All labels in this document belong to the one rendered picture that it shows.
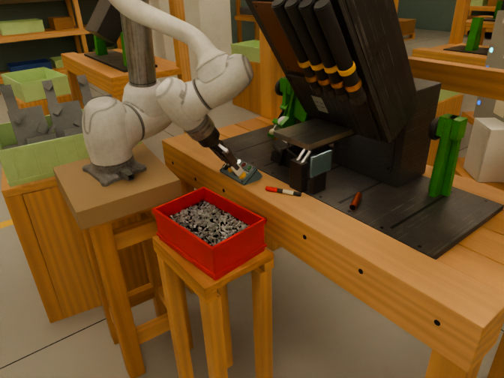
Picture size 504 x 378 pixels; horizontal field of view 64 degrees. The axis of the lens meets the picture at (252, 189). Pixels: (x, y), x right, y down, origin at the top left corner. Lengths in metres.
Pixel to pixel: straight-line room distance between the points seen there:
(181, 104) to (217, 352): 0.78
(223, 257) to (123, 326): 0.76
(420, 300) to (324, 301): 1.26
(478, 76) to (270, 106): 1.03
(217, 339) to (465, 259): 0.76
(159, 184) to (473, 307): 1.03
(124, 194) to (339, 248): 0.75
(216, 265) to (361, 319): 1.22
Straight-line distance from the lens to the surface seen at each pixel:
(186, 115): 1.23
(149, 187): 1.48
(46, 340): 2.39
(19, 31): 7.60
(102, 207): 1.45
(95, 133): 1.50
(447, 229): 1.33
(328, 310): 2.27
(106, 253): 1.61
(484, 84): 1.61
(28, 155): 2.02
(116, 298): 1.74
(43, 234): 2.16
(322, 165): 1.41
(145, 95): 1.57
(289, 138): 1.28
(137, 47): 1.55
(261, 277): 1.33
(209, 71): 1.19
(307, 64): 1.17
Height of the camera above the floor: 1.59
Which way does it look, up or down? 28 degrees down
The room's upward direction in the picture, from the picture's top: 2 degrees counter-clockwise
